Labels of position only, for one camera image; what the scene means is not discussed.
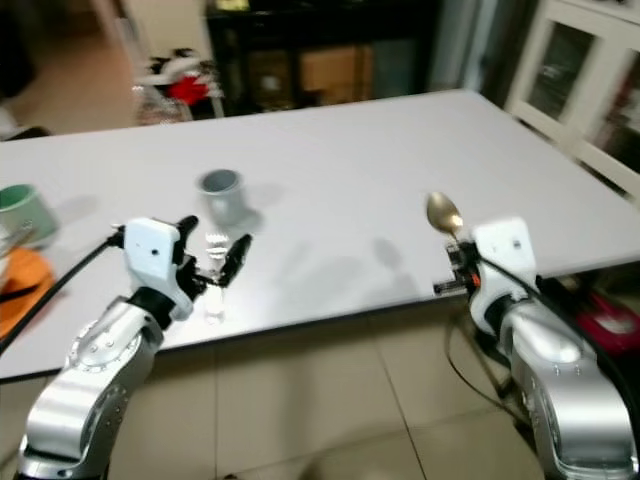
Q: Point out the dark cabinet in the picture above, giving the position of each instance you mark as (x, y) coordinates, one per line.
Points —
(260, 55)

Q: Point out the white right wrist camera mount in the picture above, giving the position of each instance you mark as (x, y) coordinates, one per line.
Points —
(505, 265)

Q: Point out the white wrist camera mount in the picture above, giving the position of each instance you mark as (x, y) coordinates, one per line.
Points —
(505, 265)
(155, 255)

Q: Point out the gold spoon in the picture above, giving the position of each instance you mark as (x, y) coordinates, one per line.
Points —
(443, 212)

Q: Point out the brown cardboard box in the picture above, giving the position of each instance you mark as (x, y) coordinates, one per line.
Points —
(335, 72)

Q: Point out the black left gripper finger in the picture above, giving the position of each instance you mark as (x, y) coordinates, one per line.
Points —
(237, 260)
(187, 228)

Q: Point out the pink red bag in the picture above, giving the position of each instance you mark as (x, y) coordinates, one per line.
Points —
(618, 320)

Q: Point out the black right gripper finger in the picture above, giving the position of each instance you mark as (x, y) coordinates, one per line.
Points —
(466, 253)
(452, 254)

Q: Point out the orange plate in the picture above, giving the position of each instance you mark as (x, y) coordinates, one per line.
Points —
(25, 300)

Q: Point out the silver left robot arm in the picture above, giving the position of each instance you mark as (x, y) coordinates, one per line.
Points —
(90, 390)

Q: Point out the red and white toy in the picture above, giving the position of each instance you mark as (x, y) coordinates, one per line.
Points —
(185, 88)

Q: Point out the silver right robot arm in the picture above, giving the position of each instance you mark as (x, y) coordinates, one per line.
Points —
(560, 400)

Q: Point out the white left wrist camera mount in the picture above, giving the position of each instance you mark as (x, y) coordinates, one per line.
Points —
(155, 255)

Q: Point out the green cup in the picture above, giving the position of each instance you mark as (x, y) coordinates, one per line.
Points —
(20, 215)

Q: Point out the white glass door cabinet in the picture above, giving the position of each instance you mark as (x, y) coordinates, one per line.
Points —
(575, 80)

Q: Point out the grey cup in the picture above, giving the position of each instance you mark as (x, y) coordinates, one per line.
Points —
(222, 195)

